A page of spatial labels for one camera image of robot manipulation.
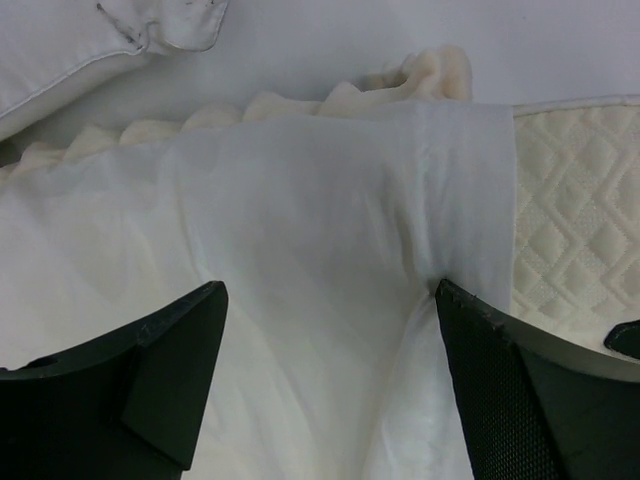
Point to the cream yellow-edged pillow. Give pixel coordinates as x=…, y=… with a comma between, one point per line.
x=576, y=254

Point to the grey plush cream-frilled pillowcase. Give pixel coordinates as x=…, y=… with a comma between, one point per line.
x=330, y=223

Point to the white plain pillow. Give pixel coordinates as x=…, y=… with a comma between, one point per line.
x=53, y=52

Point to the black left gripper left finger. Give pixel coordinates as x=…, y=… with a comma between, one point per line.
x=132, y=399

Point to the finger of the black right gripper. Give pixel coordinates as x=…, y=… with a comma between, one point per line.
x=624, y=338

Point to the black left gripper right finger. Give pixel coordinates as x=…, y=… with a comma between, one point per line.
x=533, y=405

